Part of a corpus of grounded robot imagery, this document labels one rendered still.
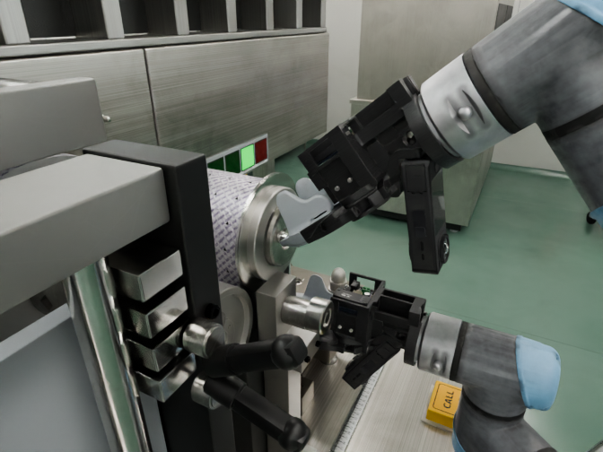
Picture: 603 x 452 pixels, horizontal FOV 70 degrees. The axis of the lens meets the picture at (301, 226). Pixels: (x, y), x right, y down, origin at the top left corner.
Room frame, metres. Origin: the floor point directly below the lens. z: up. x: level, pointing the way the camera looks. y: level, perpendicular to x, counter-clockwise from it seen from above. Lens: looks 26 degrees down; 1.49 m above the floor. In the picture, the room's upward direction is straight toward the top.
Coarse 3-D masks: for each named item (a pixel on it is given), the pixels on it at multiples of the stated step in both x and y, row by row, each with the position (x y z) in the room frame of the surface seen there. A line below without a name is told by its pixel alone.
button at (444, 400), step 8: (440, 384) 0.54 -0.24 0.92; (448, 384) 0.54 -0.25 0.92; (440, 392) 0.52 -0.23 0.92; (448, 392) 0.52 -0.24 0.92; (456, 392) 0.52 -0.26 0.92; (432, 400) 0.50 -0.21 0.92; (440, 400) 0.50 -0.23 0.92; (448, 400) 0.50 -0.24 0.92; (456, 400) 0.50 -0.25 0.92; (432, 408) 0.49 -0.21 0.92; (440, 408) 0.49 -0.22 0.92; (448, 408) 0.49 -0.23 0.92; (456, 408) 0.49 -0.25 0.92; (432, 416) 0.48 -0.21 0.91; (440, 416) 0.48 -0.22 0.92; (448, 416) 0.47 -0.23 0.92; (448, 424) 0.47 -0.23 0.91
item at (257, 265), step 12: (276, 192) 0.46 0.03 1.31; (264, 204) 0.44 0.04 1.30; (276, 204) 0.46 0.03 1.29; (264, 216) 0.43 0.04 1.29; (252, 228) 0.42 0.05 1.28; (264, 228) 0.43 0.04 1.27; (252, 240) 0.41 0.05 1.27; (252, 252) 0.41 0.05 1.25; (252, 264) 0.41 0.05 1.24; (264, 264) 0.43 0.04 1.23; (288, 264) 0.48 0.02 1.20; (264, 276) 0.43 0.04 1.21
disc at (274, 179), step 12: (264, 180) 0.45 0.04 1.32; (276, 180) 0.48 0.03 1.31; (288, 180) 0.50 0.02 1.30; (252, 192) 0.44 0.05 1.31; (264, 192) 0.45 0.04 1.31; (252, 204) 0.43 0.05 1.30; (240, 216) 0.41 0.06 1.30; (252, 216) 0.43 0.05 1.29; (240, 228) 0.41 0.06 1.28; (240, 240) 0.41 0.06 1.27; (240, 252) 0.40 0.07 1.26; (240, 264) 0.40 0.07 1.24; (240, 276) 0.40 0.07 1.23; (252, 276) 0.42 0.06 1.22; (252, 288) 0.42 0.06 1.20
